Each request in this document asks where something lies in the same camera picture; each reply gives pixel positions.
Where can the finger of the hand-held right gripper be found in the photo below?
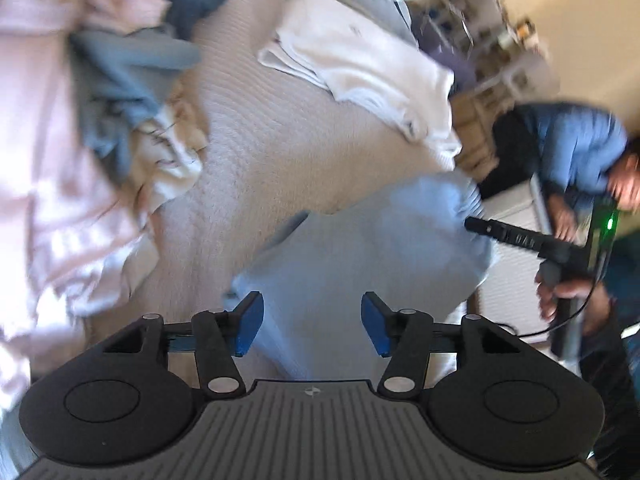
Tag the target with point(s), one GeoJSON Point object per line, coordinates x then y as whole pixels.
{"type": "Point", "coordinates": [500, 234]}

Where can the white t-shirt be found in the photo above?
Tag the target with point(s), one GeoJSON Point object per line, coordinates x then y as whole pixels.
{"type": "Point", "coordinates": [360, 65]}

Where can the dark electric heater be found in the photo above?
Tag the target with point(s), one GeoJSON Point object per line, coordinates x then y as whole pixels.
{"type": "Point", "coordinates": [450, 65]}

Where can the person's trouser leg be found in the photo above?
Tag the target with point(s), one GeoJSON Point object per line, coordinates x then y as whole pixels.
{"type": "Point", "coordinates": [615, 410]}

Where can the grey folded cloth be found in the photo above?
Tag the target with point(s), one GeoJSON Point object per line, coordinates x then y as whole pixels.
{"type": "Point", "coordinates": [395, 20]}

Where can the cardboard box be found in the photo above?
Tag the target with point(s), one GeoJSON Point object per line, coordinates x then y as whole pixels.
{"type": "Point", "coordinates": [475, 130]}

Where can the white ribbed appliance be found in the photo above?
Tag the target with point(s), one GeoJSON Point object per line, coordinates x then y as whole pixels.
{"type": "Point", "coordinates": [510, 285]}

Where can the pink pants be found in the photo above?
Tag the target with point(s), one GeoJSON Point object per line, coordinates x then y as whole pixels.
{"type": "Point", "coordinates": [40, 160]}

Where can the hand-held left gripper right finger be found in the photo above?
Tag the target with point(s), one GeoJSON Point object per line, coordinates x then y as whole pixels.
{"type": "Point", "coordinates": [375, 322]}

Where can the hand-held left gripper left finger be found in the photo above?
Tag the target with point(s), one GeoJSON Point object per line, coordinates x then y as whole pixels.
{"type": "Point", "coordinates": [250, 321]}

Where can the beige cloth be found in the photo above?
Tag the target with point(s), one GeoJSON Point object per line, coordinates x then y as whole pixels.
{"type": "Point", "coordinates": [170, 160]}

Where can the light blue sweatshirt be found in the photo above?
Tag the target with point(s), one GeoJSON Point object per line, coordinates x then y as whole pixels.
{"type": "Point", "coordinates": [360, 250]}

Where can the person's right hand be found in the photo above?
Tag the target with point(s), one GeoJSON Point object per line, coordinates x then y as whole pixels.
{"type": "Point", "coordinates": [580, 294]}

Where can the blue-grey cloth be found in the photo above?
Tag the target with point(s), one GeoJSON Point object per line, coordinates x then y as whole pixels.
{"type": "Point", "coordinates": [120, 80]}

